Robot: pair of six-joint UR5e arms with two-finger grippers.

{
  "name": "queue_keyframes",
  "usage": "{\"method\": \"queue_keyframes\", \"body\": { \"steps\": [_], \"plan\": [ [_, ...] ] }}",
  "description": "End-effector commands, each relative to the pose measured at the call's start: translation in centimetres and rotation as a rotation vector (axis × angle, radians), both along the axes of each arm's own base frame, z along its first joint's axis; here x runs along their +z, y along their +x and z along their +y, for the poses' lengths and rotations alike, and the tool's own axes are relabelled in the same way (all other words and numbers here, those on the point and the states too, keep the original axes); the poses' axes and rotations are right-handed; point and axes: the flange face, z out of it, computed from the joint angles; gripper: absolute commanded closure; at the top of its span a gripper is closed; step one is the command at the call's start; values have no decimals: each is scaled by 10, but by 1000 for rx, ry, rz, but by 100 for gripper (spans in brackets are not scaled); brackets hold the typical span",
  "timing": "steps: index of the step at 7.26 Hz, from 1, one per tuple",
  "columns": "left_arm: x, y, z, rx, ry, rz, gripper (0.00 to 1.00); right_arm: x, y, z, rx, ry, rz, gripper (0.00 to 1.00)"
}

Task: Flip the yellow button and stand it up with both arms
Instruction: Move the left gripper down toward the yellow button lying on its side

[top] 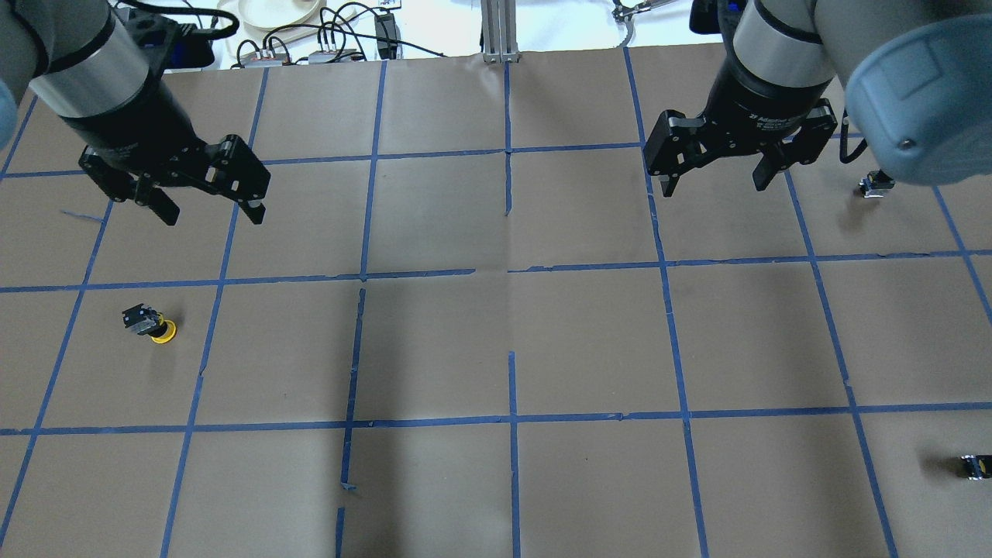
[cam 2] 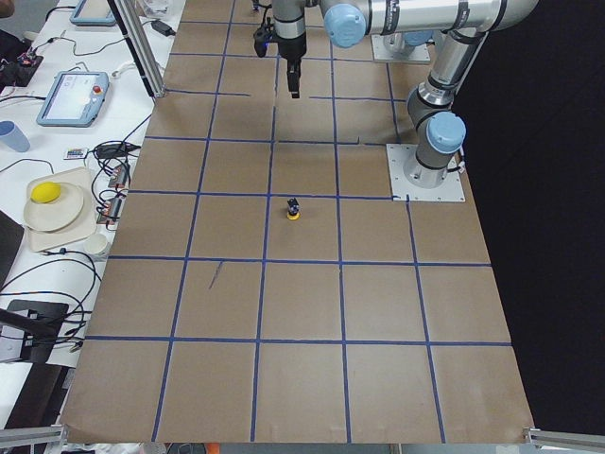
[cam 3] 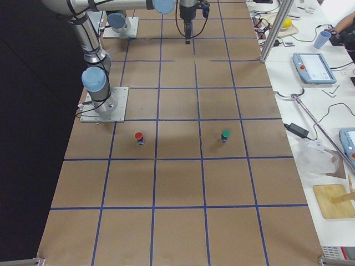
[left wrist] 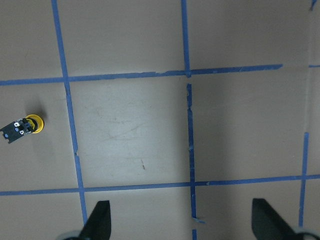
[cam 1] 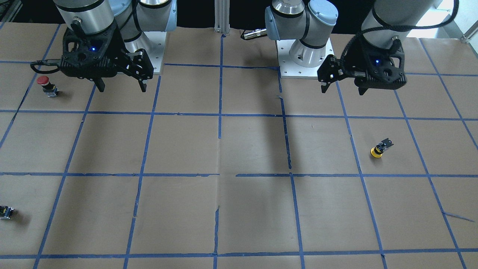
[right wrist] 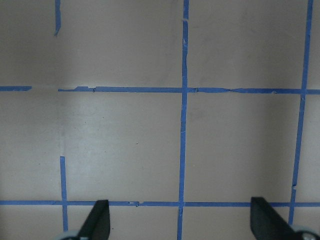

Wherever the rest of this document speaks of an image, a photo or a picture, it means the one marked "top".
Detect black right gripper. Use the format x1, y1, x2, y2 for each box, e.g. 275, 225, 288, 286
642, 60, 839, 198

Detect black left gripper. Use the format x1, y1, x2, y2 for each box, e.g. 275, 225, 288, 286
79, 77, 270, 226

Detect yellow push button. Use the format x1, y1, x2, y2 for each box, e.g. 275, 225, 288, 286
122, 304, 177, 345

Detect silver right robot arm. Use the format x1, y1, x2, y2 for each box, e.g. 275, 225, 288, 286
642, 1, 991, 197

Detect green push button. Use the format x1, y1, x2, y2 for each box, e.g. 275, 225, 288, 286
857, 169, 896, 200

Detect aluminium frame post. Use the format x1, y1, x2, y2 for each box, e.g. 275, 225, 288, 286
480, 0, 520, 64

